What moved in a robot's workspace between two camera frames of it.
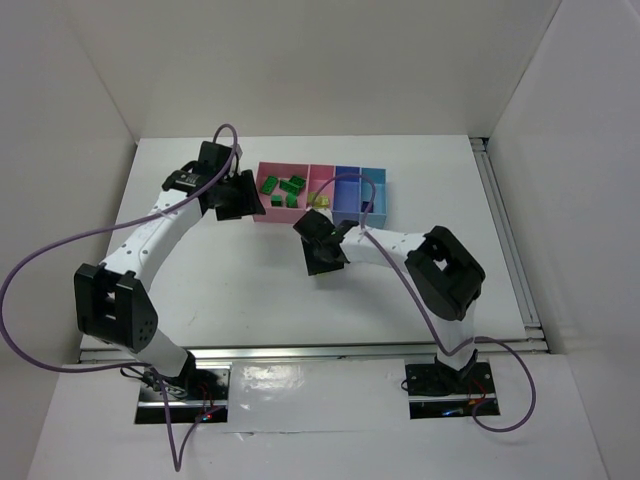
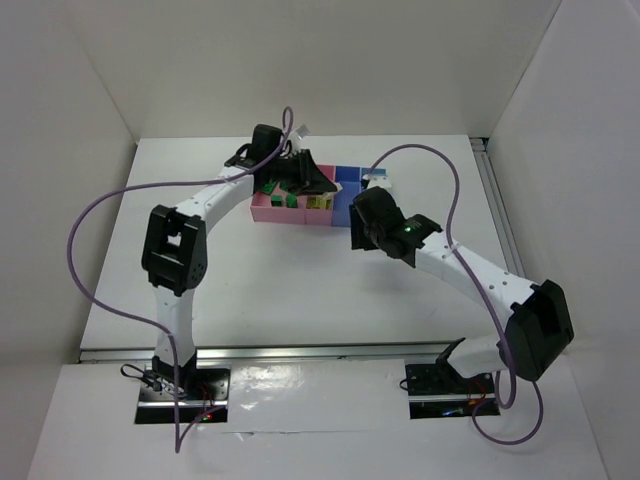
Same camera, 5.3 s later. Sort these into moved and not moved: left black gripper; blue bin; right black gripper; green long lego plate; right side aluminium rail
Moved: left black gripper; right black gripper
Not moved: green long lego plate; blue bin; right side aluminium rail
